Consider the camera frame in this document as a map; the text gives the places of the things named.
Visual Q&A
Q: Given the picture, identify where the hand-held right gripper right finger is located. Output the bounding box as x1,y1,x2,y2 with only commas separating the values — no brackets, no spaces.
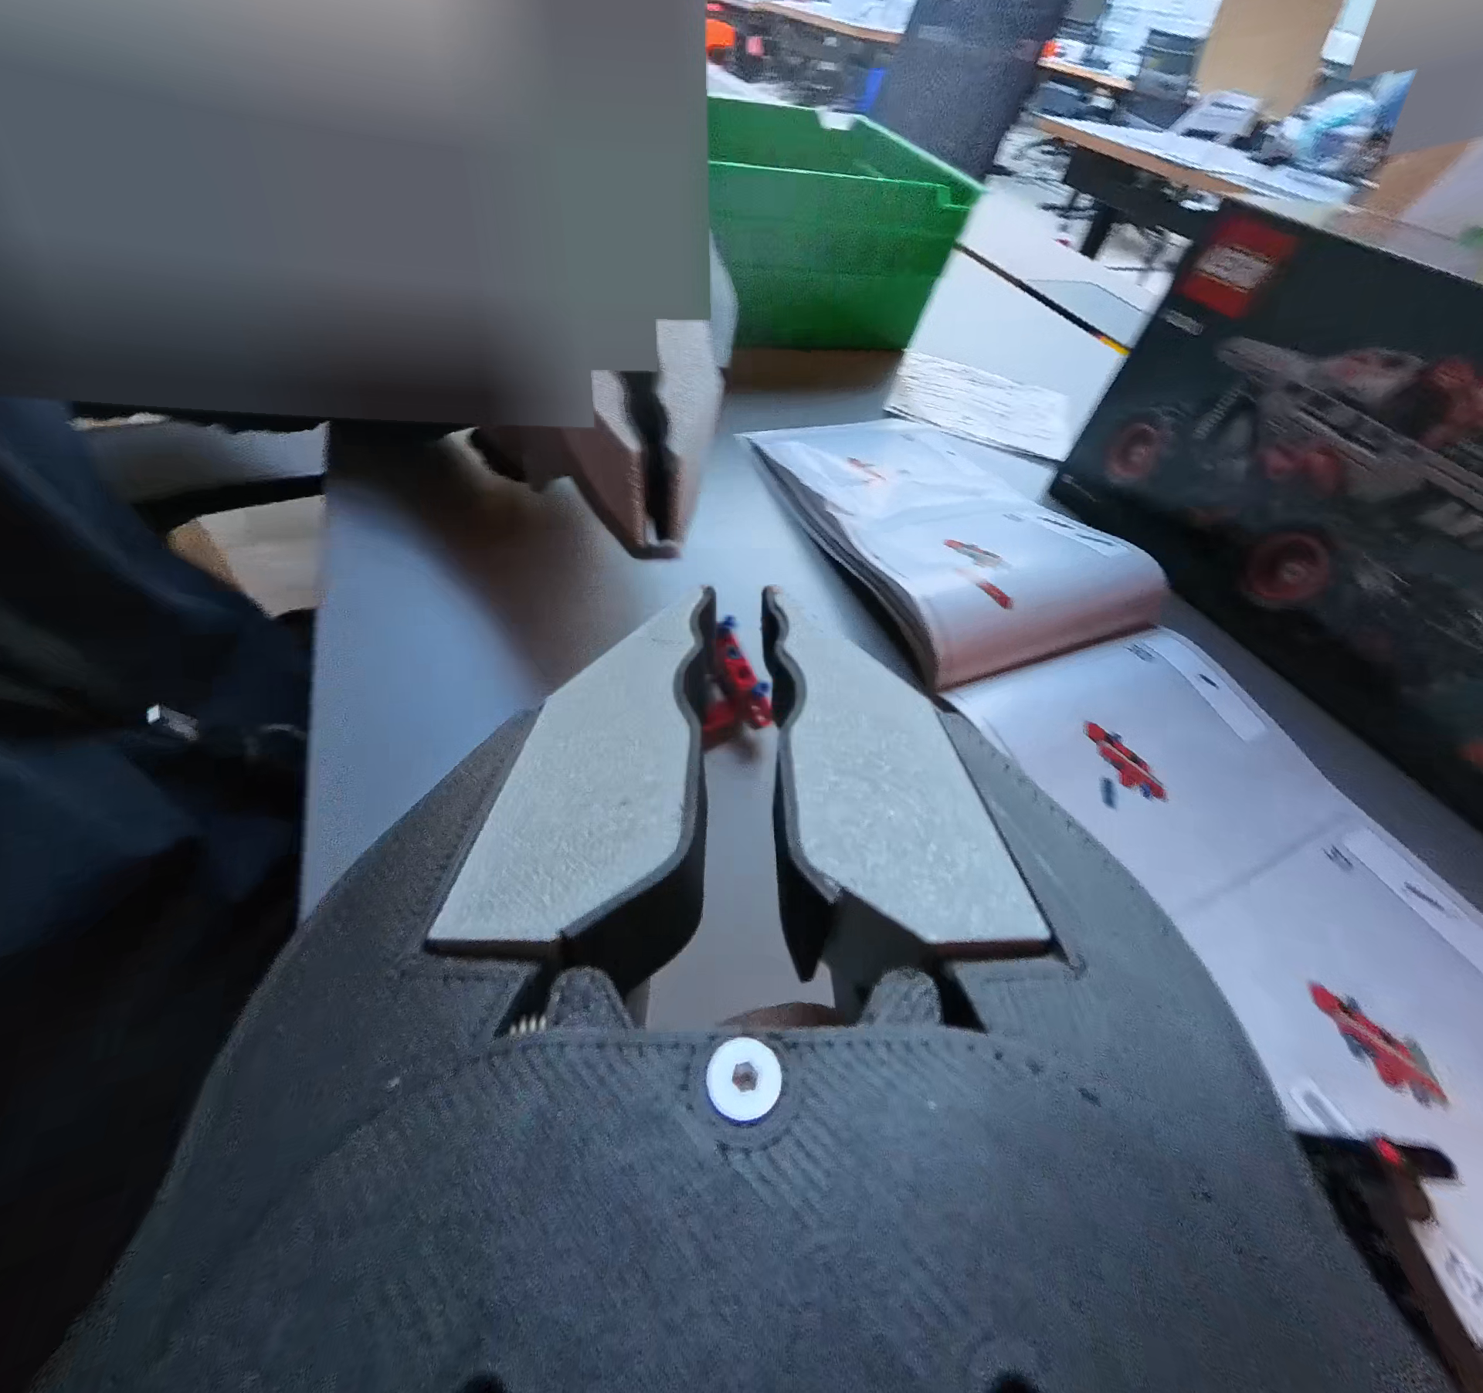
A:
759,586,1056,984

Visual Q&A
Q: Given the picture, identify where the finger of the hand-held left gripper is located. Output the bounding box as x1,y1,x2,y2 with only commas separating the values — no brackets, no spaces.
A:
560,371,660,559
657,317,729,556

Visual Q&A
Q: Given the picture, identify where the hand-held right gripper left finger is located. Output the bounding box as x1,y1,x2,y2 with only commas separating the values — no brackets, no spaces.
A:
427,588,711,992

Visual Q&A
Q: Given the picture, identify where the red lego assembly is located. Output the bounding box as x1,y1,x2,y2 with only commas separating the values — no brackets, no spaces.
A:
700,614,775,748

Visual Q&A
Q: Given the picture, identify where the black lego set box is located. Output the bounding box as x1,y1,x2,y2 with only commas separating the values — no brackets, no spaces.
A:
1048,198,1483,834

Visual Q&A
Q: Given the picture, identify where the open instruction booklet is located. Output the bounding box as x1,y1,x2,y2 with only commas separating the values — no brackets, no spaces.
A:
740,421,1483,1140

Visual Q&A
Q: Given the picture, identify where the green plastic bin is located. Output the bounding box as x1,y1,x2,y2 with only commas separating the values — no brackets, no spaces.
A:
706,97,987,352

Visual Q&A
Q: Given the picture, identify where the printed paper sheet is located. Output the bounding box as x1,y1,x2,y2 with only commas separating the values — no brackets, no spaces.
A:
886,350,1074,464

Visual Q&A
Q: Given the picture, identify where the black office chair base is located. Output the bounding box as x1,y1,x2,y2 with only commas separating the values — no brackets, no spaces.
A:
69,405,329,540

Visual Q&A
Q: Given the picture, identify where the person's dark clothing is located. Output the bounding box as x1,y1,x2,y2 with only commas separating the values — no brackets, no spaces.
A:
0,397,316,1393

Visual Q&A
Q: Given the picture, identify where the wooden desk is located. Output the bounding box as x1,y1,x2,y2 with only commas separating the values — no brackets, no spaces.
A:
1029,113,1380,261

